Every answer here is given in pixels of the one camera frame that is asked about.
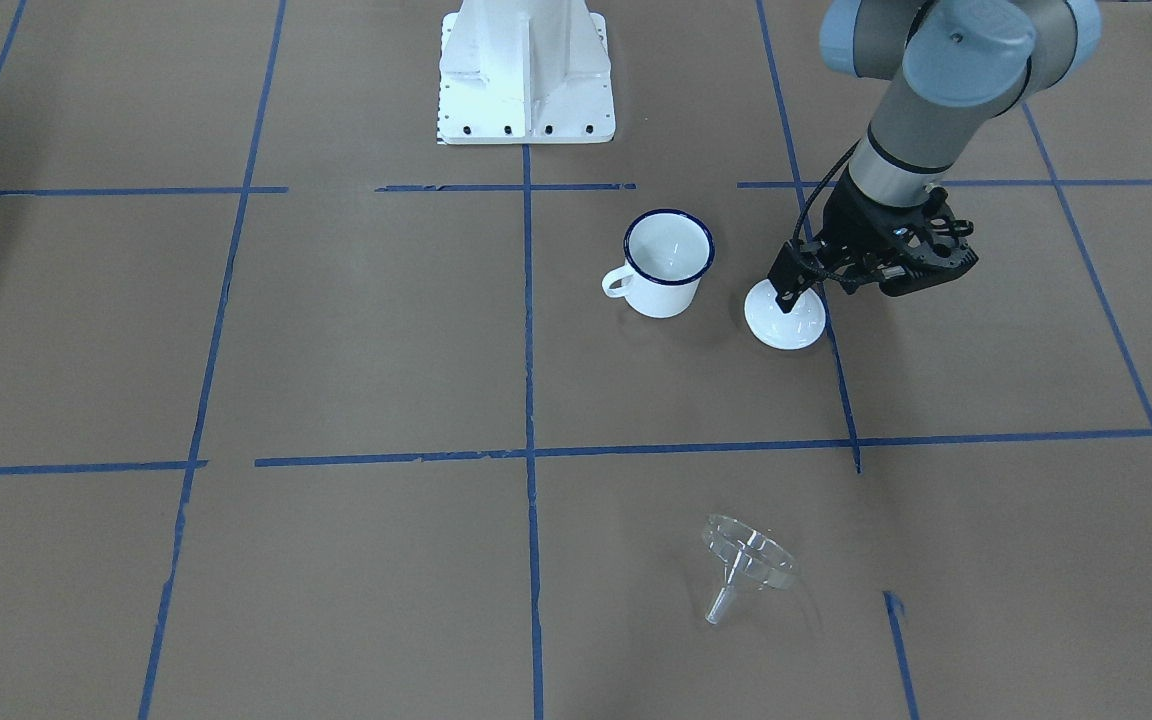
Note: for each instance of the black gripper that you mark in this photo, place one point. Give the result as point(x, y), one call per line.
point(845, 226)

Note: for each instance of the white mug lid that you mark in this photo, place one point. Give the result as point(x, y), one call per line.
point(799, 328)

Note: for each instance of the clear plastic funnel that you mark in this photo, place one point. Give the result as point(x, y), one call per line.
point(751, 562)

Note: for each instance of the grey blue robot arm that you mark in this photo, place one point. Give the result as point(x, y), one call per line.
point(950, 66)

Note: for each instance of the white enamel mug blue rim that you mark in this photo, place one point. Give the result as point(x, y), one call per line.
point(666, 252)

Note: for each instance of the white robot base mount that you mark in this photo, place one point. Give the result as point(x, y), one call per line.
point(524, 72)

